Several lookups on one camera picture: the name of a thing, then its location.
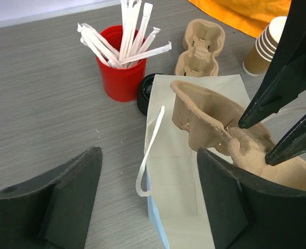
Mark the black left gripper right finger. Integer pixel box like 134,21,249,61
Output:
197,149,306,248

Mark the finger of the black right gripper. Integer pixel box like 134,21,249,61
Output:
238,1,306,129
265,114,306,166

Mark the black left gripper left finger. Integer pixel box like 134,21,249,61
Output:
0,147,103,248

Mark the light blue paper bag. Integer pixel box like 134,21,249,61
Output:
136,75,249,248

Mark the cardboard cup carrier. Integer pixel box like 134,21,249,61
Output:
170,80,306,191

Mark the stack of paper cups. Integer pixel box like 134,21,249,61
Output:
242,16,287,76

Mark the orange Mickey Mouse cloth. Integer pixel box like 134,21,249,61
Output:
189,0,291,38

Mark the stack of cardboard cup carriers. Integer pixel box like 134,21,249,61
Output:
174,19,226,77

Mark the red straw holder cup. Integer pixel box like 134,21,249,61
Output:
96,25,147,102

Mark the stack of black lids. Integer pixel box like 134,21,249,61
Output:
136,73,161,116

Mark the bundle of wrapped white straws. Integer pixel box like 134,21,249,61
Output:
77,1,172,69

